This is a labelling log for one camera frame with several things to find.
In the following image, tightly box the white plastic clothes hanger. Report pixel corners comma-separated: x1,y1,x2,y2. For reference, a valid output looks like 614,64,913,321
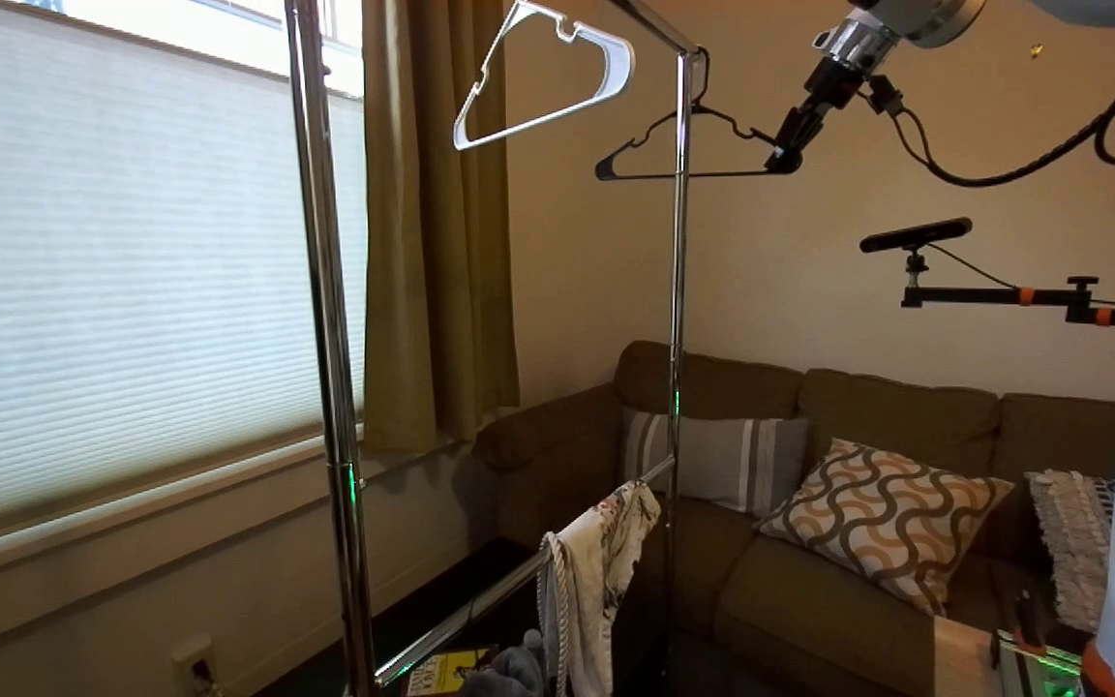
449,0,639,158

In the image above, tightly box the black camera boom stand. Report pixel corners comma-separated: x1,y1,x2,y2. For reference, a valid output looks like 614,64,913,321
897,248,1115,333

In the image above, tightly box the chrome clothes rack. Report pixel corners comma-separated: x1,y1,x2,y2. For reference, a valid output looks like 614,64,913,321
279,0,711,697

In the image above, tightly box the olive green curtain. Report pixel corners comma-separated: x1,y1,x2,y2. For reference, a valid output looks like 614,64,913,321
361,0,523,456

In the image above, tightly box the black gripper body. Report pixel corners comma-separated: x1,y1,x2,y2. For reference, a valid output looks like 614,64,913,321
773,55,866,154

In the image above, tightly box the white floral cloth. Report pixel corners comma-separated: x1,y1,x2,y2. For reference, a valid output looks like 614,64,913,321
529,475,667,697

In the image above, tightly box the beige box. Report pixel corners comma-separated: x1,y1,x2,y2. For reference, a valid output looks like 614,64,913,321
928,612,1007,697

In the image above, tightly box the brown fabric sofa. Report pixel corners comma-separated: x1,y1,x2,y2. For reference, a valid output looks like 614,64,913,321
469,337,1115,697

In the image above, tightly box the white knitted pillow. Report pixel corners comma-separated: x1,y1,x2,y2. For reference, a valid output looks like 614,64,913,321
1022,465,1115,639

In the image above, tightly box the dark grey cloth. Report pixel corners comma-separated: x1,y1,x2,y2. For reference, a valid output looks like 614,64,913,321
462,629,551,697

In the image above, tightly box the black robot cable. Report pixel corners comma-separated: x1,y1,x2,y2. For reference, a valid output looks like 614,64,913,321
884,46,1115,194

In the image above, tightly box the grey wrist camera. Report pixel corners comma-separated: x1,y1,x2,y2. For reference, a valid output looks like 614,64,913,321
858,73,906,122

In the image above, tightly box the yellow printed item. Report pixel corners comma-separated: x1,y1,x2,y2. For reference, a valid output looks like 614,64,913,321
404,648,491,697

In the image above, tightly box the black clothes hanger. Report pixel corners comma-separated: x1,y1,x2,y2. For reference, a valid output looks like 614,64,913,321
589,46,800,186

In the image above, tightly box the brown wave pattern pillow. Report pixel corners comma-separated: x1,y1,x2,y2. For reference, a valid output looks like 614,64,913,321
754,434,1022,623

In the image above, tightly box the white cellular window blind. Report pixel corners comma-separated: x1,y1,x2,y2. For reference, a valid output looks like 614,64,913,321
0,0,372,536

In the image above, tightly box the grey striped pillow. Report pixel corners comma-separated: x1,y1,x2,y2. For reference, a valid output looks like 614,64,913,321
620,402,814,519

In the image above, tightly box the black bar camera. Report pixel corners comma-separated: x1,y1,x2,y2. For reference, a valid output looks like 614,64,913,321
856,212,978,260

